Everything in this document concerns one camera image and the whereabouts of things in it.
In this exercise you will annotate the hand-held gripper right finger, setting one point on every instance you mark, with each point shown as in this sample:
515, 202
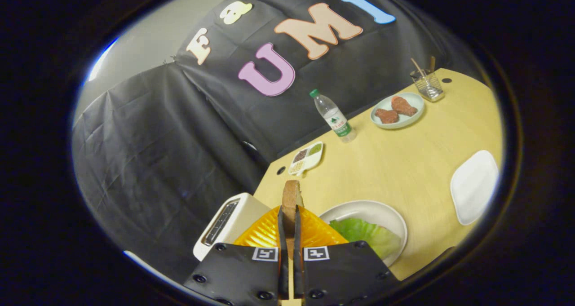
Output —
346, 274

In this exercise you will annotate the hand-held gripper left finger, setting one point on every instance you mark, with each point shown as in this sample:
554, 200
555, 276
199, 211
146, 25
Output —
238, 274

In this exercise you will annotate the green lettuce leaf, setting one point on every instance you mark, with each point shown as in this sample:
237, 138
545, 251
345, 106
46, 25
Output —
368, 234

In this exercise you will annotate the brown-crust bread slice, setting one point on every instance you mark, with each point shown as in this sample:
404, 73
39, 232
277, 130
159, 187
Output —
291, 198

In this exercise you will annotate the white toaster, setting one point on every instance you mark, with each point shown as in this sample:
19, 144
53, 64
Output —
245, 211

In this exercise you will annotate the white round plate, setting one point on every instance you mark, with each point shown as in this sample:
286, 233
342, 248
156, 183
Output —
364, 208

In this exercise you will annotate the white divided condiment dish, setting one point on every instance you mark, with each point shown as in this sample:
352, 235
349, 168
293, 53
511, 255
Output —
306, 157

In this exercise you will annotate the white square plate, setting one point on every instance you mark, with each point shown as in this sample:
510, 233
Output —
474, 187

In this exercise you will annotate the clear water bottle green cap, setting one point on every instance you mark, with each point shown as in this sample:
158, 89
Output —
333, 116

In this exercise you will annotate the black backdrop cloth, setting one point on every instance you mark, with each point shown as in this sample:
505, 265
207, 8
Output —
148, 139

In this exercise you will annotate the brown meat piece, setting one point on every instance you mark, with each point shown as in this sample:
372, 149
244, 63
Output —
403, 105
387, 116

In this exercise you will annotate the pale green round plate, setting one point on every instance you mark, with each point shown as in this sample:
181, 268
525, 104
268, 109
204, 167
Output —
411, 119

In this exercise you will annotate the clear utensil holder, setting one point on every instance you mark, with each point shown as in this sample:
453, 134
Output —
429, 88

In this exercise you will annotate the wooden stick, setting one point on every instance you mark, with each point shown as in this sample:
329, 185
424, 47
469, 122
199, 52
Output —
417, 67
432, 64

